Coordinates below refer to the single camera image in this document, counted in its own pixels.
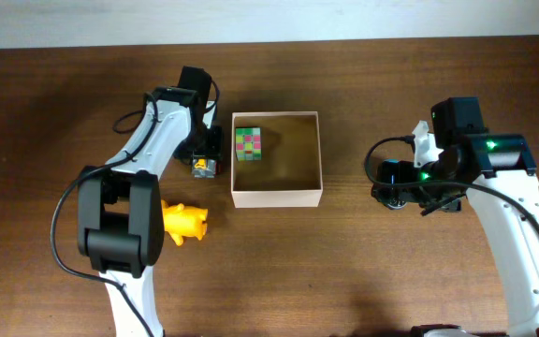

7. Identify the grey toy car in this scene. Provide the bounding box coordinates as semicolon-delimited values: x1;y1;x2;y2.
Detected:
191;157;218;179

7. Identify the colourful puzzle cube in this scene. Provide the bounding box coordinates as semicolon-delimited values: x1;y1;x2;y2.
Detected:
234;127;262;161

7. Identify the blue ball toy with base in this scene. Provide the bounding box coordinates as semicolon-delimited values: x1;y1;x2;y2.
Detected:
371;159;415;210

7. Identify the orange toy figure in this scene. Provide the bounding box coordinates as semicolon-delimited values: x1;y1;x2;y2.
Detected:
161;200;209;246

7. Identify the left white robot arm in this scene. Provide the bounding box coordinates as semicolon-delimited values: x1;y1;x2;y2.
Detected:
77;87;223;336

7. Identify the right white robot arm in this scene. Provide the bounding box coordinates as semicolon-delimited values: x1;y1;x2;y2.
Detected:
364;133;539;336

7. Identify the white cardboard box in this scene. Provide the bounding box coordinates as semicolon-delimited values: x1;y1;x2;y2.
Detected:
230;111;323;208

